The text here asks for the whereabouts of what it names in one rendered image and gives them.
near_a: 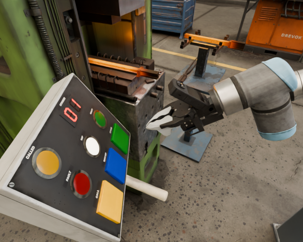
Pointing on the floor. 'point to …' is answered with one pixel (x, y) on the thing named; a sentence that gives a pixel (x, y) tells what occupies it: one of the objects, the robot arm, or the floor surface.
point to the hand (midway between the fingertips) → (148, 124)
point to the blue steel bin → (173, 15)
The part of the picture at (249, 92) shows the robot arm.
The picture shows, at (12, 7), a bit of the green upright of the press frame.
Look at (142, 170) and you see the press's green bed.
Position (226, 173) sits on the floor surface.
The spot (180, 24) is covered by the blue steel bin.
